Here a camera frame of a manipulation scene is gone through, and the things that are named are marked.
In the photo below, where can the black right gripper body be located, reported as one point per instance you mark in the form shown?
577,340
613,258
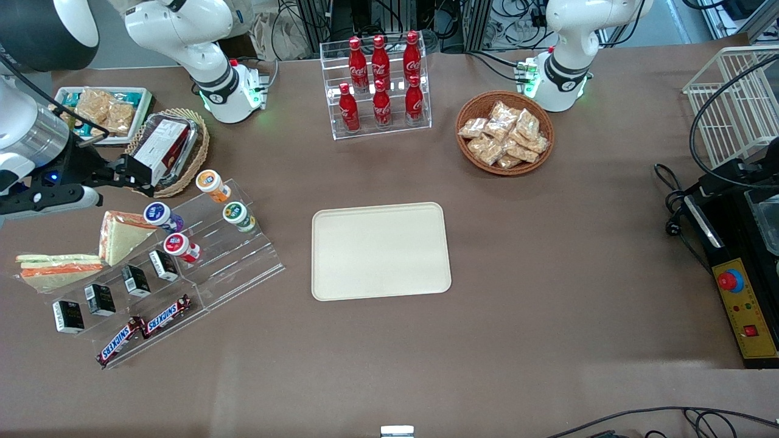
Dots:
78,163

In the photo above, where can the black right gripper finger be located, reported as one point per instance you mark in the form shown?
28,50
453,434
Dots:
137,186
139,170

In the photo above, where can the green gum bottle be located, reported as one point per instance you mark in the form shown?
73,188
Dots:
237,215

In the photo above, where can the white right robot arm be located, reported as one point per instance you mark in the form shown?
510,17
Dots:
176,36

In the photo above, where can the purple gum bottle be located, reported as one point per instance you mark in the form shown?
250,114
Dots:
159,215

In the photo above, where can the red gum bottle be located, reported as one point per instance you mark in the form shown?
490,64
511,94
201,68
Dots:
178,246

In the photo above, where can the orange gum bottle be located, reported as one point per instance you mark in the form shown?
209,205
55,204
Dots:
212,184

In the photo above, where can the beige plastic tray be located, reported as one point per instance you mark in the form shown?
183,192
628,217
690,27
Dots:
381,250

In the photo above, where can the red and white snack box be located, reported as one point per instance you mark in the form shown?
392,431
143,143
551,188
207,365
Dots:
161,149

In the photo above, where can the upright triangular wrapped sandwich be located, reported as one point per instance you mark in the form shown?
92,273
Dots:
122,237

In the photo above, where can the rice cracker bag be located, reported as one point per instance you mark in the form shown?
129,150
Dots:
120,118
94,104

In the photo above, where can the white rectangular snack bin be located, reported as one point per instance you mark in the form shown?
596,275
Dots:
143,112

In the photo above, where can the oval light wicker basket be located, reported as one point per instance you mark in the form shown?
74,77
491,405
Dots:
198,161

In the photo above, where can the teal snack packet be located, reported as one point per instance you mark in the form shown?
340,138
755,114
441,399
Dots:
129,96
69,98

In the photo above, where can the small black chocolate box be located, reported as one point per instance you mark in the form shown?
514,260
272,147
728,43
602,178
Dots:
68,317
164,266
136,281
100,300

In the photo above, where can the flat wrapped sandwich orange filling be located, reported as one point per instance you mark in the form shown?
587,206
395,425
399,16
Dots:
61,274

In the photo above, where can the clear acrylic stepped display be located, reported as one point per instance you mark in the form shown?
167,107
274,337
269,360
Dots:
243,261

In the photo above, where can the Snickers chocolate bar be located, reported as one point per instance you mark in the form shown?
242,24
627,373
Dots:
120,341
166,316

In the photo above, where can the crumpled beige paper bag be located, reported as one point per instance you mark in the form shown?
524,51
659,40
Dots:
286,36

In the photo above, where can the red cola bottle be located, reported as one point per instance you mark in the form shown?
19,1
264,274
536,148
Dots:
382,108
380,61
414,104
349,112
358,67
412,58

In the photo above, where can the clear acrylic bottle rack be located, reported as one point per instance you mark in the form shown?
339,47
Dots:
420,131

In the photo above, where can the round brown wicker basket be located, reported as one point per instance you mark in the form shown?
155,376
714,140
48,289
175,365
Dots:
471,155

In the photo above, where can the clear wrapped snack packet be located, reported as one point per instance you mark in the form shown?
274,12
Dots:
497,130
509,161
472,128
522,152
539,143
503,111
485,149
528,123

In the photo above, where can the small white clip object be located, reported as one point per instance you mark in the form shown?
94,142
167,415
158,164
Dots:
397,431

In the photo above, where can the white green connector block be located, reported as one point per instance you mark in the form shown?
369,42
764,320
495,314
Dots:
527,73

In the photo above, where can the black yellow control box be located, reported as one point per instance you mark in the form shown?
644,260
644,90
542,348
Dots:
745,304

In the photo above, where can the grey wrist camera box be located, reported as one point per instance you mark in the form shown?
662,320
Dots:
55,199

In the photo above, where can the aluminium profile post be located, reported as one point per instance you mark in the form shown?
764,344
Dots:
478,24
316,21

